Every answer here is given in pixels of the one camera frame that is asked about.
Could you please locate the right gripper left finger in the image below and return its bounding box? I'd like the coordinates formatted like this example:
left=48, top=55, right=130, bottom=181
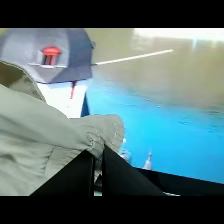
left=30, top=149, right=96, bottom=197

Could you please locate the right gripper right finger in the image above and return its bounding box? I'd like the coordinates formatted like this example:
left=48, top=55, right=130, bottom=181
left=101, top=145, right=167, bottom=197

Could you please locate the grey-green garment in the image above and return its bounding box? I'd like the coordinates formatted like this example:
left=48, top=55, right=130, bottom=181
left=0, top=59, right=126, bottom=197

